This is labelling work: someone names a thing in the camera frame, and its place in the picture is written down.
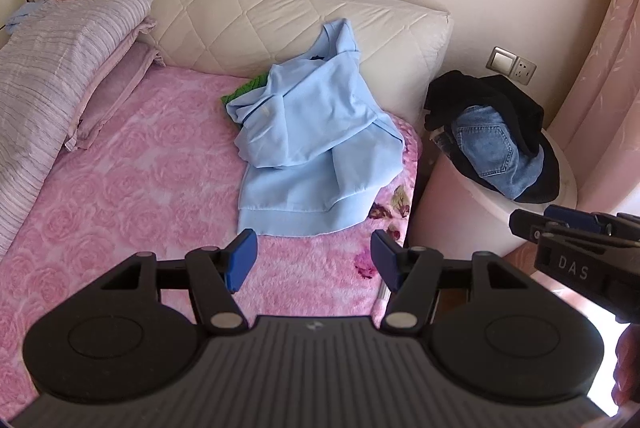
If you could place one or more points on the white folded quilt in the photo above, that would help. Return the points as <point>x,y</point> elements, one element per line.
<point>45,72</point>

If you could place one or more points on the cream quilted headboard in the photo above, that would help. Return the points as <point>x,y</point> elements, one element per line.
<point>250,17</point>

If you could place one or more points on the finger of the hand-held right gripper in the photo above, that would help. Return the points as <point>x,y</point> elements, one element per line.
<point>530,224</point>
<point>575,218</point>

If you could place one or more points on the black garment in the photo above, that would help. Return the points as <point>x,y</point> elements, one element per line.
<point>480,90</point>

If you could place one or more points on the white round nightstand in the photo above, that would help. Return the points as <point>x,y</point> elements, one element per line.
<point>440,198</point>

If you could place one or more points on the wall light switch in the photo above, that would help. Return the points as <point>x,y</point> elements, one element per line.
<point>501,60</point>

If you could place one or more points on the person's right hand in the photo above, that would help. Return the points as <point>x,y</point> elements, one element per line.
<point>627,363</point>

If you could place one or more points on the wall power socket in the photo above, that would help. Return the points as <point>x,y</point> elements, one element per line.
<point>524,71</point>

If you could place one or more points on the pink curtain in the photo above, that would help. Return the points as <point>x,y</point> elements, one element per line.
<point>600,97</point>

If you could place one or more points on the green knit sweater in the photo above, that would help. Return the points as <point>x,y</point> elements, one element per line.
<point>240,92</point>

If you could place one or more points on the pink floral blanket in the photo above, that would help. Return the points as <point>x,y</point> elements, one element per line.
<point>150,167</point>

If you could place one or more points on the blue jeans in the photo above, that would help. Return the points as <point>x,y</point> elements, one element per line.
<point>487,142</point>

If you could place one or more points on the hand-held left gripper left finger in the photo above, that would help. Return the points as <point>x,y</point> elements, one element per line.
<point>241,260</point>

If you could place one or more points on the lilac pillow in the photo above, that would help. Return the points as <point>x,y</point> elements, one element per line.
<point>120,77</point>

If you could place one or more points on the blue cloth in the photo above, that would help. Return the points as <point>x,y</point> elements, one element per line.
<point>22,17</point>

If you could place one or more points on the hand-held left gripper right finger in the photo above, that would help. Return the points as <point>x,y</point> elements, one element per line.
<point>386,260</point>

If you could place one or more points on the light blue sweatshirt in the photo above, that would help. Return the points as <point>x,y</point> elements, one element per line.
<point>310,117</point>

